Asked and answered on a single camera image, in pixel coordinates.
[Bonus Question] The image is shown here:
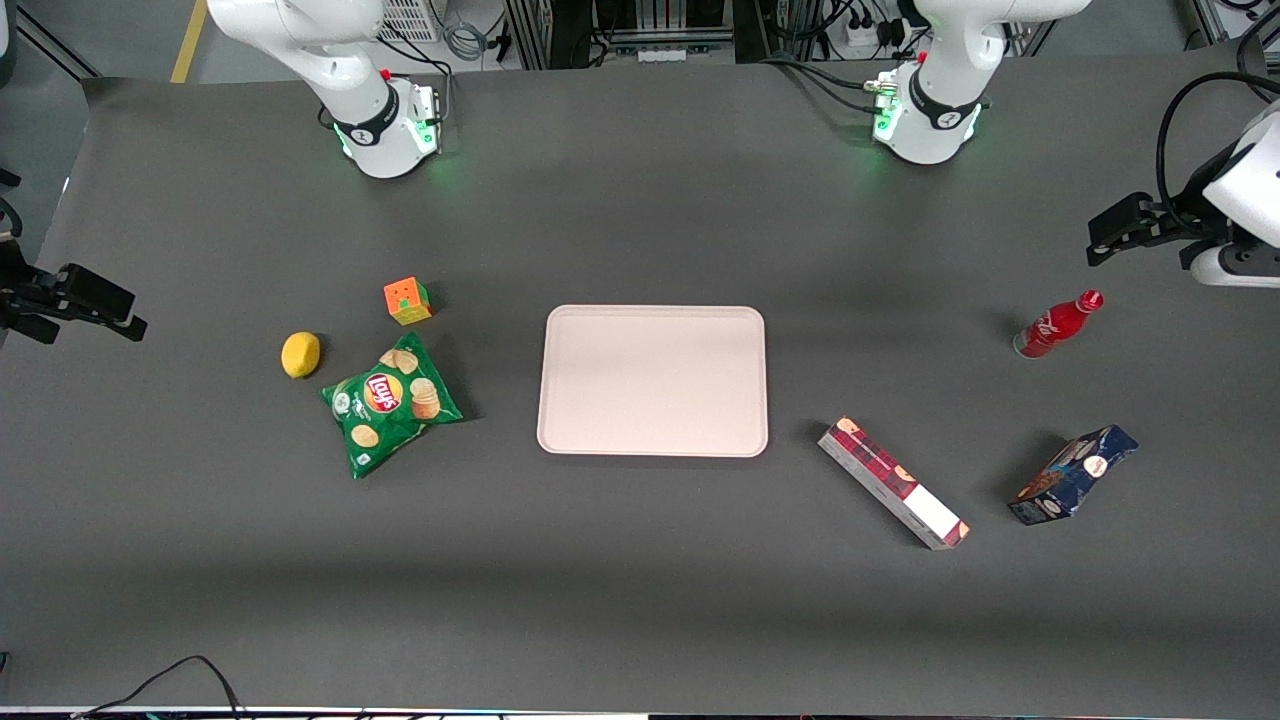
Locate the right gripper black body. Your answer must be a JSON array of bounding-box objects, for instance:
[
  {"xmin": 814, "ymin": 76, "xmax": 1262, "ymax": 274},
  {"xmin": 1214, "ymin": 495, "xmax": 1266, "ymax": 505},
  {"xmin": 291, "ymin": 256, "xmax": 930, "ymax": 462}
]
[{"xmin": 0, "ymin": 240, "xmax": 65, "ymax": 346}]

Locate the red cookie box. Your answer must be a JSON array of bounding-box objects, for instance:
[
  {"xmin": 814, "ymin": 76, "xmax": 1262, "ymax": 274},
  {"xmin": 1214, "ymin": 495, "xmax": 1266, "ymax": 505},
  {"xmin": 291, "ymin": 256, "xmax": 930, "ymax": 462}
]
[{"xmin": 817, "ymin": 416, "xmax": 971, "ymax": 552}]

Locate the blue cookie box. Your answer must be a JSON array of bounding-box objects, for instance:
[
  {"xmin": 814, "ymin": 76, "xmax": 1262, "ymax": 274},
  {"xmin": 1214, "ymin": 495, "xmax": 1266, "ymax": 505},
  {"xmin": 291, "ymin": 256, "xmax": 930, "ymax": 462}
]
[{"xmin": 1007, "ymin": 424, "xmax": 1140, "ymax": 527}]

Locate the pale pink plastic tray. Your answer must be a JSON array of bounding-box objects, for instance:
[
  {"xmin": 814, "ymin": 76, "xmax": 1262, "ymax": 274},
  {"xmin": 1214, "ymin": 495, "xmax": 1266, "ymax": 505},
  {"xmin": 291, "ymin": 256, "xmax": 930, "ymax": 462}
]
[{"xmin": 536, "ymin": 305, "xmax": 770, "ymax": 459}]

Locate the red cola bottle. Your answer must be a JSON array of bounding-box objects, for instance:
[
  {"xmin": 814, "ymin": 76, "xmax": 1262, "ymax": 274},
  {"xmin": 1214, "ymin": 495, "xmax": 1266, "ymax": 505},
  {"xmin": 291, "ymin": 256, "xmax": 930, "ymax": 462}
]
[{"xmin": 1012, "ymin": 289, "xmax": 1105, "ymax": 359}]

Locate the yellow lemon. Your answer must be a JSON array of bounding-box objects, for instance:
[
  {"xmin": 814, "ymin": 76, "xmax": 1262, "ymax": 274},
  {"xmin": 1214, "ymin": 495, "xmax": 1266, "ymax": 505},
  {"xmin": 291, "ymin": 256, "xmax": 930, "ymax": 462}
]
[{"xmin": 280, "ymin": 331, "xmax": 323, "ymax": 380}]

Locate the green chips bag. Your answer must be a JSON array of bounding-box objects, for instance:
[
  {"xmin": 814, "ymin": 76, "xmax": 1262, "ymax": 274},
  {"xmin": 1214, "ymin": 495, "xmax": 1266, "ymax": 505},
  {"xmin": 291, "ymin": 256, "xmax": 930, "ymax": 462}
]
[{"xmin": 320, "ymin": 332, "xmax": 466, "ymax": 481}]

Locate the colourful puzzle cube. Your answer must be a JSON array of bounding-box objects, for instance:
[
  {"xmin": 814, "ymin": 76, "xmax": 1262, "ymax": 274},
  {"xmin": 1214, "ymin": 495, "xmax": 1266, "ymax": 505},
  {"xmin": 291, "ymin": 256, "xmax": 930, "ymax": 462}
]
[{"xmin": 383, "ymin": 277, "xmax": 434, "ymax": 327}]

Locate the white power strip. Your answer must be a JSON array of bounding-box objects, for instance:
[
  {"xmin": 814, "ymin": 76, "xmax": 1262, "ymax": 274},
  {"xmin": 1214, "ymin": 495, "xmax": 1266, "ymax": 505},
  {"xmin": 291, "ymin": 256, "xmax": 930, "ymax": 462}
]
[{"xmin": 838, "ymin": 16, "xmax": 907, "ymax": 53}]

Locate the white vent grille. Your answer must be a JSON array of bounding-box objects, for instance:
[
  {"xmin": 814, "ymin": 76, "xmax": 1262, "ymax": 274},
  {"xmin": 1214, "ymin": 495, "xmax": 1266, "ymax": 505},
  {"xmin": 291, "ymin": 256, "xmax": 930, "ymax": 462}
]
[{"xmin": 378, "ymin": 0, "xmax": 443, "ymax": 43}]

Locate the dark grey table mat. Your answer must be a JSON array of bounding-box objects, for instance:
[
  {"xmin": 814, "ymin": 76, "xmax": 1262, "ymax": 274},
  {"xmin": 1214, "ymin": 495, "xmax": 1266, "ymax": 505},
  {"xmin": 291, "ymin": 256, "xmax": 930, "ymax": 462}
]
[{"xmin": 0, "ymin": 42, "xmax": 1280, "ymax": 717}]

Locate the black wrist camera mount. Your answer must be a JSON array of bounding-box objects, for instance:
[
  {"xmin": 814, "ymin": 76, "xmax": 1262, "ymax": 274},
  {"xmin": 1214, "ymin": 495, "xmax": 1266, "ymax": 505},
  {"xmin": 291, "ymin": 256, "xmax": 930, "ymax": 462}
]
[{"xmin": 1135, "ymin": 200, "xmax": 1207, "ymax": 251}]

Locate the black base cable bundle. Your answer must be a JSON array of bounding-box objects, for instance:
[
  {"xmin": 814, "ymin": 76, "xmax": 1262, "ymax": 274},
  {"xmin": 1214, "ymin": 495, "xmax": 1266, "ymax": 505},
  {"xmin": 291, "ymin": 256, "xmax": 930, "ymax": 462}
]
[{"xmin": 758, "ymin": 52, "xmax": 893, "ymax": 117}]

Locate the black cable at table edge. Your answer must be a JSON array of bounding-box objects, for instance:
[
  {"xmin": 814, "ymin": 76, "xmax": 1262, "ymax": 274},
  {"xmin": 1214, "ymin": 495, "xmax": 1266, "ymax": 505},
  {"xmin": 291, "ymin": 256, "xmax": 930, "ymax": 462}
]
[{"xmin": 72, "ymin": 655, "xmax": 247, "ymax": 720}]

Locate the black cable at right base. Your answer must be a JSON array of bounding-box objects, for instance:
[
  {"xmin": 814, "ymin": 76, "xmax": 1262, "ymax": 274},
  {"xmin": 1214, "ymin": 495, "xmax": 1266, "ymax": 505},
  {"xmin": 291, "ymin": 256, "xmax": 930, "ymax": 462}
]
[{"xmin": 378, "ymin": 28, "xmax": 456, "ymax": 156}]

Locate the grey coiled cable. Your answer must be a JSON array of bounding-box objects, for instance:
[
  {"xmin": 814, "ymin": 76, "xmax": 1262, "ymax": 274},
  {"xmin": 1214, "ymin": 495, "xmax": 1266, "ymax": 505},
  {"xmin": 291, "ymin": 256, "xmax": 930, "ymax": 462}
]
[{"xmin": 443, "ymin": 14, "xmax": 493, "ymax": 63}]

